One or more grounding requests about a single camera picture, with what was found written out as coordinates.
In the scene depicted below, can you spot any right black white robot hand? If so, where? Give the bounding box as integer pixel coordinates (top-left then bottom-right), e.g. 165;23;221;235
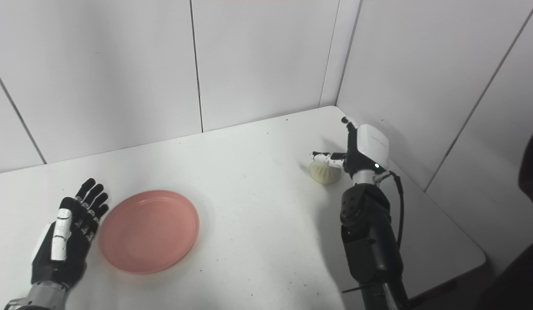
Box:
311;116;390;179

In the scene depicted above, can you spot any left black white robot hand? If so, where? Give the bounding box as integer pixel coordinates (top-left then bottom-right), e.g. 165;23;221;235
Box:
31;178;109;290

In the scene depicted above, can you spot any white steamed bun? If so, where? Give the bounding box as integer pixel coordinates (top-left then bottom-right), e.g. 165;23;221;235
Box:
309;157;342;185

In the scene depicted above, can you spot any pink round plate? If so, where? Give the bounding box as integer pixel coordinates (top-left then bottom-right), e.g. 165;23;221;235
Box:
98;190;200;275

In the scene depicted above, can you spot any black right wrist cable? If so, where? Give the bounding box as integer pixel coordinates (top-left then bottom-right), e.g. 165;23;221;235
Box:
374;170;404;249

